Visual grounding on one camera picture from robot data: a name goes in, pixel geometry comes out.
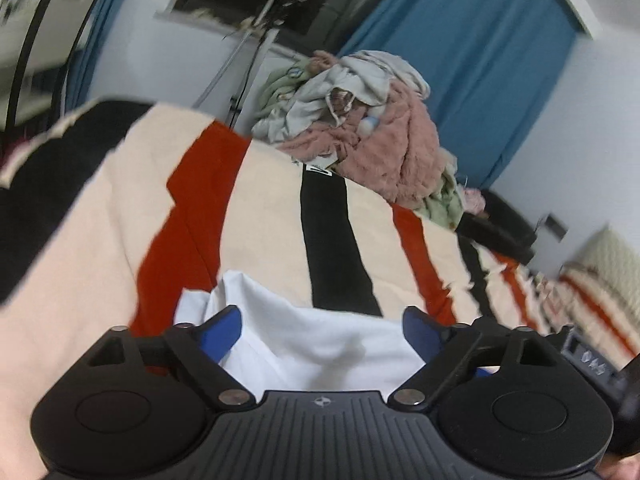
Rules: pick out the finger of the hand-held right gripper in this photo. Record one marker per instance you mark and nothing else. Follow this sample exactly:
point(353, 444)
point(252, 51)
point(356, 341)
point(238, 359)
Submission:
point(483, 371)

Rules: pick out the pink baby garment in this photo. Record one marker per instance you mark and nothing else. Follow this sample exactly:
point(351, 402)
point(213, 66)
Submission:
point(474, 200)

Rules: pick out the blue curtain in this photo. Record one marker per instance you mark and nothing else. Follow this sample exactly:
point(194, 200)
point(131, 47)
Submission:
point(100, 25)
point(480, 60)

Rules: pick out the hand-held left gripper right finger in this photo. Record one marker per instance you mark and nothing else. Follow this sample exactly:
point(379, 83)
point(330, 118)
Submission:
point(420, 332)

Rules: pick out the pale green blanket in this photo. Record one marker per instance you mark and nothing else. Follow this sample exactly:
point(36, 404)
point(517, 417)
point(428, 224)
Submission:
point(445, 205)

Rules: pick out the quilted beige headboard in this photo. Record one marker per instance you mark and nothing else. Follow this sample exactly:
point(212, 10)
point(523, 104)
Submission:
point(612, 255)

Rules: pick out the green cartoon print blanket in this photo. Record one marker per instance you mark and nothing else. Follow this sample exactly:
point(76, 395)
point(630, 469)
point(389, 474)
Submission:
point(272, 95)

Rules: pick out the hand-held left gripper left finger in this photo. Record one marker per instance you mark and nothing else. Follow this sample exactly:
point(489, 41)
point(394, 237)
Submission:
point(223, 332)

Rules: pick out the light blue t-shirt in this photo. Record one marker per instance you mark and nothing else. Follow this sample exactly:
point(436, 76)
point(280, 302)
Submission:
point(320, 345)

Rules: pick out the person's right hand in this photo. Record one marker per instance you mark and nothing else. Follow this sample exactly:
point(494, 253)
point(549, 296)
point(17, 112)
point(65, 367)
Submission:
point(622, 472)

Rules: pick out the pink fleece blanket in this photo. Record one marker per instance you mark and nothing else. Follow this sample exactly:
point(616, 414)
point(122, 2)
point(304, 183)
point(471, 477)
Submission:
point(400, 155)

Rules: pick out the striped fleece blanket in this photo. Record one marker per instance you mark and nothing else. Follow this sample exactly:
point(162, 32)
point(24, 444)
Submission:
point(265, 220)

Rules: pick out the garment steamer stand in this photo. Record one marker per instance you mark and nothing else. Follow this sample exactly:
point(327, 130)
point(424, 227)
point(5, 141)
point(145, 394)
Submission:
point(250, 55)

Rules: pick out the dark wall outlet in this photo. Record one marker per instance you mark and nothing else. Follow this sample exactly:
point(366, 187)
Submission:
point(556, 226)

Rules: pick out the black armchair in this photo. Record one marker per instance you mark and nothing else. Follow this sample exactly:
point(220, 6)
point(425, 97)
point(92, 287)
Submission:
point(495, 230)

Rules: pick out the beige garment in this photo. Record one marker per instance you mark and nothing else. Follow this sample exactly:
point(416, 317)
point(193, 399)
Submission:
point(385, 70)

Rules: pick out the grey hoodie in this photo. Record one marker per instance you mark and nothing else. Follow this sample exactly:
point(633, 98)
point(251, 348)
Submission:
point(310, 105)

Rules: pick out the blue and white plush toy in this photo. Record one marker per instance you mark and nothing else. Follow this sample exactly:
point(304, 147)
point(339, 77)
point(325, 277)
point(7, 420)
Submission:
point(370, 125)

